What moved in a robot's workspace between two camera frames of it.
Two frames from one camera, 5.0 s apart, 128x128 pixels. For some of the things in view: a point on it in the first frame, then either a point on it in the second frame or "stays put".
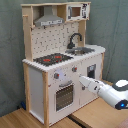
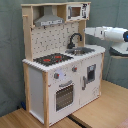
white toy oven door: x=64 y=98 stays put
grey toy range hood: x=48 y=18 stays put
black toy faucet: x=71 y=45 stays put
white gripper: x=95 y=85 to x=98 y=31
